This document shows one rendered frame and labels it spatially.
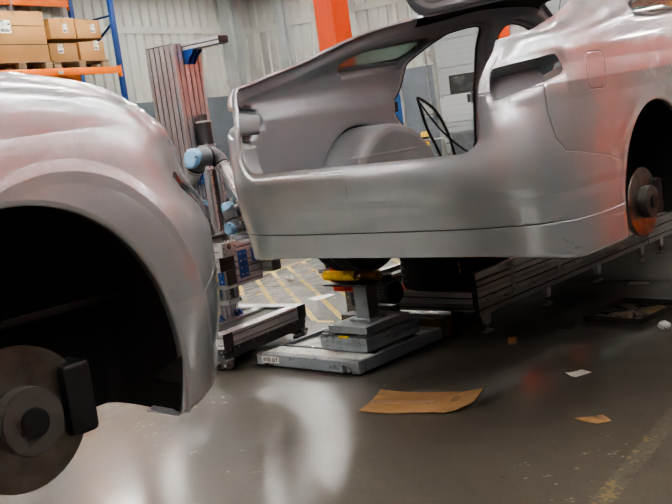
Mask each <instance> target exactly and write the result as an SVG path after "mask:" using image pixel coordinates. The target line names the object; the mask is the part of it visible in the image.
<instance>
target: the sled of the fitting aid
mask: <svg viewBox="0 0 672 504"><path fill-rule="evenodd" d="M418 331H420V327H419V319H412V318H409V319H407V320H404V321H402V322H399V323H396V324H394V325H391V326H389V327H386V328H384V329H381V330H379V331H376V332H374V333H371V334H369V335H359V334H344V333H328V334H326V335H323V336H320V340H321V347H322V349H329V350H341V351H353V352H366V353H368V352H371V351H373V350H375V349H378V348H380V347H383V346H385V345H387V344H390V343H392V342H394V341H397V340H399V339H402V338H404V337H406V336H409V335H411V334H414V333H416V332H418Z"/></svg>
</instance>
